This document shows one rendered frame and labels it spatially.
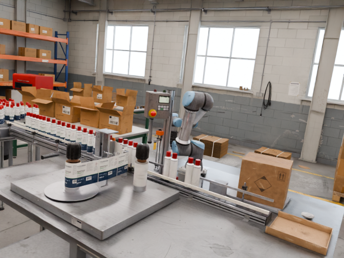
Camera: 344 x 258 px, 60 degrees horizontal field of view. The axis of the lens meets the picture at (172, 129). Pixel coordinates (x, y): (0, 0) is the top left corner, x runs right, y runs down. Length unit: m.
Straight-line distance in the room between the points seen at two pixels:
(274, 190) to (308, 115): 5.16
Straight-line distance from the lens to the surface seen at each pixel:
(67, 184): 1.85
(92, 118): 4.20
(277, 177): 2.02
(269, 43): 7.43
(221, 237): 1.64
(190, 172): 2.01
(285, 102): 7.27
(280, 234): 1.76
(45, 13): 10.83
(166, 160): 2.09
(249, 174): 2.04
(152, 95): 2.14
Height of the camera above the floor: 1.64
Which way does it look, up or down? 11 degrees down
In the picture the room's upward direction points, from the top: 6 degrees clockwise
